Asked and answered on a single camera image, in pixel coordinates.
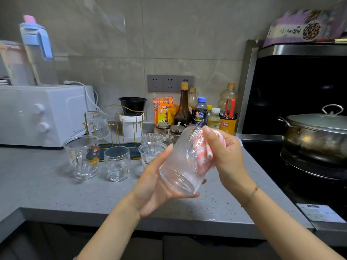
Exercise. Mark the stack of flat coasters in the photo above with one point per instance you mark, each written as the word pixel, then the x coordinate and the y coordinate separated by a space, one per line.
pixel 4 81

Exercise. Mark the embossed ribbed clear glass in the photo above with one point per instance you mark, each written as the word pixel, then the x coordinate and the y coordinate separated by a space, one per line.
pixel 181 165

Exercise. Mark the stainless steel pot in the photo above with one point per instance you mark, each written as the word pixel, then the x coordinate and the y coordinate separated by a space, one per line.
pixel 314 143

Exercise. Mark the glass spice jar steel lid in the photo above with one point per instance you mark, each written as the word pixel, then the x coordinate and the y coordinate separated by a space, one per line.
pixel 162 125
pixel 176 129

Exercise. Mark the white paper towel sheet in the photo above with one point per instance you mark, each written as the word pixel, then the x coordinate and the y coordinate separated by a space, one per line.
pixel 241 142

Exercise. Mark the penguin print glass mug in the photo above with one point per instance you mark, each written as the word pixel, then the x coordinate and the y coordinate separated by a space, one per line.
pixel 81 159

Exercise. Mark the dark brown glass bottle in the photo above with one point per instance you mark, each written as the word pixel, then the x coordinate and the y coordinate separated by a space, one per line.
pixel 183 113

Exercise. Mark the white label sticker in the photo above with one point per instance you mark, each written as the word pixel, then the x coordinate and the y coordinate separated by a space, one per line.
pixel 320 213

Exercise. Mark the person's right hand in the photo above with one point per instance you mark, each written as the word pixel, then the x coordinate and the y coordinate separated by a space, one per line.
pixel 230 165

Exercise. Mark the steel pot lid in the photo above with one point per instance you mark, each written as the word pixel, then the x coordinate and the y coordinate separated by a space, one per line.
pixel 320 122

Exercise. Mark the cartoon cat print glass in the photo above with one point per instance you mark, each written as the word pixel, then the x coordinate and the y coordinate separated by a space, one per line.
pixel 149 151

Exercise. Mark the dark bottle blue cap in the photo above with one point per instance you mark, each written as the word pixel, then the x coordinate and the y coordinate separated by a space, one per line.
pixel 200 115

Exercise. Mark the small bottle yellow cap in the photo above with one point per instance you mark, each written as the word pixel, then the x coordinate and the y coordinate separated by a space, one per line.
pixel 209 108

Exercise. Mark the pale yellow flat pack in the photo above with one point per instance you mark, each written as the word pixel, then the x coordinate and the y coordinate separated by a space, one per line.
pixel 341 41

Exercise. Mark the clear container pink lid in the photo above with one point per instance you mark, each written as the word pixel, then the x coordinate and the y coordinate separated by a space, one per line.
pixel 16 66

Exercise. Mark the yellow liquid bottle white cap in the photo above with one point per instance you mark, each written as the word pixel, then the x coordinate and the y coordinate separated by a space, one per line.
pixel 215 119

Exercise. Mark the clear round condiment tray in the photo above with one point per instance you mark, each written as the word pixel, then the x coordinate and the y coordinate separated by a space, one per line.
pixel 168 139

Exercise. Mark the clear jug blue lid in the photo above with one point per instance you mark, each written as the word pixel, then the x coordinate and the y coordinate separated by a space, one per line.
pixel 38 64

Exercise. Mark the yellow seasoning pouch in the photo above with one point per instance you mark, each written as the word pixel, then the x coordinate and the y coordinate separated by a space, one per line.
pixel 172 113

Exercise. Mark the clear bottle brown cap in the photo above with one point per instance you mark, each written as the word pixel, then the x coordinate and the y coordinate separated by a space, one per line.
pixel 192 98

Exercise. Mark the grey wall socket panel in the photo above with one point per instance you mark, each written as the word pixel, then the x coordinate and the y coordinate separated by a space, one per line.
pixel 170 83

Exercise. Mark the pink striped cloth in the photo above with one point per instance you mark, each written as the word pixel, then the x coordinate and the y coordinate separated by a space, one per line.
pixel 203 154

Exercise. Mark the white plastic bucket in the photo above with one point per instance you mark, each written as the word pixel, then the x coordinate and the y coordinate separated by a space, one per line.
pixel 130 127

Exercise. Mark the orange seasoning packet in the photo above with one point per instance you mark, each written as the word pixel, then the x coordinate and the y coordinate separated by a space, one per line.
pixel 162 109

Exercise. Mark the small ribbed clear glass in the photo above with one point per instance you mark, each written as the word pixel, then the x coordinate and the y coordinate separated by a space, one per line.
pixel 151 138

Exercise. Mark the short textured glass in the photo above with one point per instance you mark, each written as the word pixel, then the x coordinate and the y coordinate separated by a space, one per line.
pixel 117 165

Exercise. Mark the tall ribbed clear glass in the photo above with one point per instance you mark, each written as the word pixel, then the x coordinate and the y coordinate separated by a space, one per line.
pixel 99 125

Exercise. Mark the white microwave oven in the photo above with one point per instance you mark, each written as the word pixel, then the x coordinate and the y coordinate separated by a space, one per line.
pixel 43 116

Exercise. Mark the person's left hand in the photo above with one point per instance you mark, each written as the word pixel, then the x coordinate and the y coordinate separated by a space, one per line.
pixel 146 189

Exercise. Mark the purple food packet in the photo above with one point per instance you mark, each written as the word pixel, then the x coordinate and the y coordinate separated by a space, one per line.
pixel 290 29

